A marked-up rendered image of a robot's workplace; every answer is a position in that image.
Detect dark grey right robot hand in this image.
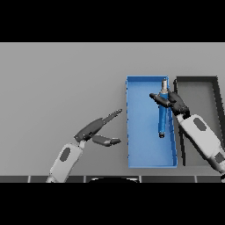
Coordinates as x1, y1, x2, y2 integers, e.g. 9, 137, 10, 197
149, 91, 191, 120

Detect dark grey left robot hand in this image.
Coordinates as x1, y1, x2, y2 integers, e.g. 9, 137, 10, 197
73, 108, 123, 148

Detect dark grey bin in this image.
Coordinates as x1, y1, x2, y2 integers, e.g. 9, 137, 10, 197
173, 76, 225, 167

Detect blue bin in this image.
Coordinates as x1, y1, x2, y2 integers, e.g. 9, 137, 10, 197
126, 76, 178, 170

